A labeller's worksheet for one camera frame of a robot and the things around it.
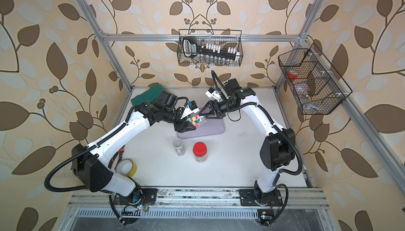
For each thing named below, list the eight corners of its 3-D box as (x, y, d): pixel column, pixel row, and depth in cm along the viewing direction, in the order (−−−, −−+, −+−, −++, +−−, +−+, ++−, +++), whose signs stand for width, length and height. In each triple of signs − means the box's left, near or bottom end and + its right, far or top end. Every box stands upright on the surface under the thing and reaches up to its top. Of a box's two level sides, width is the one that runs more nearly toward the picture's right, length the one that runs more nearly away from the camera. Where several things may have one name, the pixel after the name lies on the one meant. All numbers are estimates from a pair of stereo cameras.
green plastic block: (132, 104, 113) (129, 100, 109) (157, 86, 125) (155, 82, 121) (141, 111, 109) (138, 107, 105) (166, 92, 121) (164, 87, 117)
